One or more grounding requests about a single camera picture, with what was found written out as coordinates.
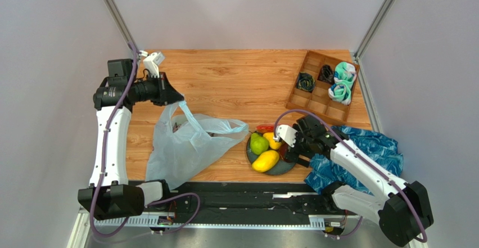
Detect light blue plastic bag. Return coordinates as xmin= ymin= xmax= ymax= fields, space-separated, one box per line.
xmin=145 ymin=101 xmax=249 ymax=190

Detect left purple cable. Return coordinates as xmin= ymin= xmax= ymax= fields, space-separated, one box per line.
xmin=89 ymin=42 xmax=201 ymax=238

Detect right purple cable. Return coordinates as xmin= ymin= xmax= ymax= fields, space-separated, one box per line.
xmin=273 ymin=109 xmax=428 ymax=244

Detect black rolled sock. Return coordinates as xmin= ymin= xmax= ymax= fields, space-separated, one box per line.
xmin=318 ymin=65 xmax=335 ymax=85

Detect wooden compartment tray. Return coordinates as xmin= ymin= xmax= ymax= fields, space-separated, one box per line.
xmin=286 ymin=51 xmax=351 ymax=125

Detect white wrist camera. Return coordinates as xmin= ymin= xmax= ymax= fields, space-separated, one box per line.
xmin=273 ymin=124 xmax=298 ymax=147
xmin=139 ymin=51 xmax=165 ymax=78

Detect teal white rolled sock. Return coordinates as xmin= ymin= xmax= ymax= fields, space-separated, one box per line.
xmin=333 ymin=62 xmax=357 ymax=88

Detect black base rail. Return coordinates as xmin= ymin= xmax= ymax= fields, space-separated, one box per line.
xmin=146 ymin=182 xmax=352 ymax=226

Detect yellow fake pear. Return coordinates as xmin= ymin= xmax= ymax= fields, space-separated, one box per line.
xmin=263 ymin=132 xmax=282 ymax=150

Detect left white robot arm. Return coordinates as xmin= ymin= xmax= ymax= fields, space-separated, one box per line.
xmin=78 ymin=53 xmax=184 ymax=220

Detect blue patterned cloth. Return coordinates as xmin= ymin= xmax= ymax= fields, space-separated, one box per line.
xmin=304 ymin=125 xmax=404 ymax=195

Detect purple cable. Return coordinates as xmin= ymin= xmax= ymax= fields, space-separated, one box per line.
xmin=89 ymin=42 xmax=201 ymax=238
xmin=273 ymin=109 xmax=428 ymax=244

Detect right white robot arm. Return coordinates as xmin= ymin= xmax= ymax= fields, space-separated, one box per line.
xmin=273 ymin=111 xmax=434 ymax=247

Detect green fake pear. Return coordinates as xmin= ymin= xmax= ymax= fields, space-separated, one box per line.
xmin=250 ymin=133 xmax=269 ymax=155

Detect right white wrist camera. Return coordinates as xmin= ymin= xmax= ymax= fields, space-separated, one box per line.
xmin=273 ymin=124 xmax=298 ymax=147

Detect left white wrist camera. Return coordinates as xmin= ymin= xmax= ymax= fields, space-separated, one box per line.
xmin=139 ymin=51 xmax=165 ymax=78

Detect yellow fake mango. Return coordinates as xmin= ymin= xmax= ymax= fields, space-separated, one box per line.
xmin=251 ymin=150 xmax=280 ymax=173

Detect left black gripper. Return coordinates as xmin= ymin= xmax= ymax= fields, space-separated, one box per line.
xmin=128 ymin=72 xmax=184 ymax=107

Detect dark rolled sock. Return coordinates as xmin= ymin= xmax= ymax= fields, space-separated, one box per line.
xmin=296 ymin=72 xmax=315 ymax=93

